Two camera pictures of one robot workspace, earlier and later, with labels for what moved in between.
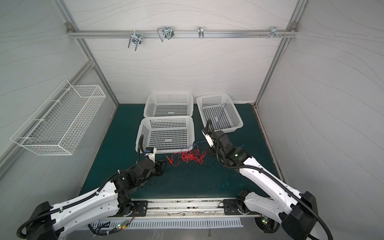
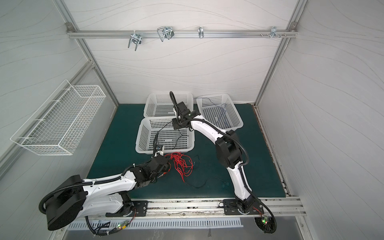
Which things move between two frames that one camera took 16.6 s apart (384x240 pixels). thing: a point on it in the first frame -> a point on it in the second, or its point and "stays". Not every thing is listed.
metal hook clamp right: x=274 y=32 stays
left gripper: x=159 y=166 stays
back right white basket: x=222 y=111 stays
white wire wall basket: x=59 y=124 stays
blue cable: x=221 y=111 -> x=203 y=97
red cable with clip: x=187 y=155 -> x=182 y=163
